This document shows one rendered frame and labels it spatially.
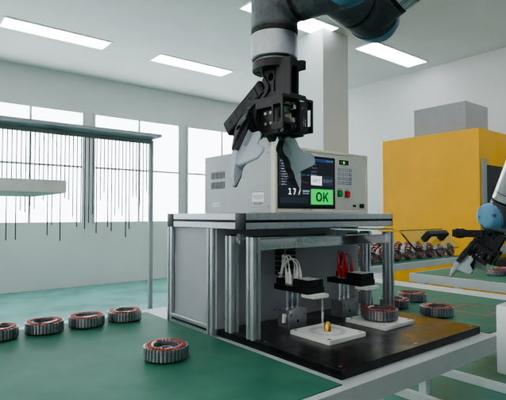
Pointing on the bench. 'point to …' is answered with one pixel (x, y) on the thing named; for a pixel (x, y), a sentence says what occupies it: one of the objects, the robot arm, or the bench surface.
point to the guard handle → (434, 235)
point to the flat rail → (321, 241)
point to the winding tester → (266, 191)
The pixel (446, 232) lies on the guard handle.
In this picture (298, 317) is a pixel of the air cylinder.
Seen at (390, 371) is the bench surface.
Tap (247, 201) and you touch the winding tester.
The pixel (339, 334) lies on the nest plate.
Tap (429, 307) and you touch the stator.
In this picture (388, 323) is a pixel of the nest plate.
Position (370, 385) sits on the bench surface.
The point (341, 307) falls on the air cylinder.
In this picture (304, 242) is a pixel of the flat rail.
